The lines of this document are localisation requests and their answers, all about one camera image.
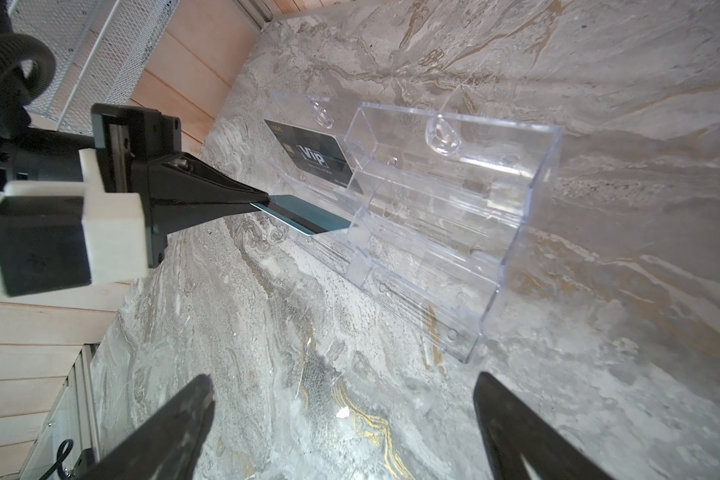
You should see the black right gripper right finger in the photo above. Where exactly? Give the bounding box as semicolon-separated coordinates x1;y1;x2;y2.
473;371;611;479

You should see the clear acrylic card stand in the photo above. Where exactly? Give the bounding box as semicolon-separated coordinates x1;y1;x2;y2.
263;92;563;362

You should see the white wire mesh shelf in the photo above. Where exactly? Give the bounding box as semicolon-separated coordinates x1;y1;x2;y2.
7;0;178;135

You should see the teal VIP card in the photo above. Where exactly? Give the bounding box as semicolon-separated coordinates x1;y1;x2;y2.
252;195;351;236

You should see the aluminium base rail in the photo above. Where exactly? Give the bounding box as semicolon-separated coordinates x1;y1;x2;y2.
19;344;99;479

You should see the left black corrugated cable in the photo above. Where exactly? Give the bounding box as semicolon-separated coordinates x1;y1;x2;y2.
0;32;57;217

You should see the black card in stand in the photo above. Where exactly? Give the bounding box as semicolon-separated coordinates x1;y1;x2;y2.
264;119;364;194

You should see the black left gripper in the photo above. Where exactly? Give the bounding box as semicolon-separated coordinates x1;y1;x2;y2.
0;104;269;267

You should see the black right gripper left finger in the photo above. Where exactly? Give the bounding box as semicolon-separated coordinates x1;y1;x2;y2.
81;374;215;479

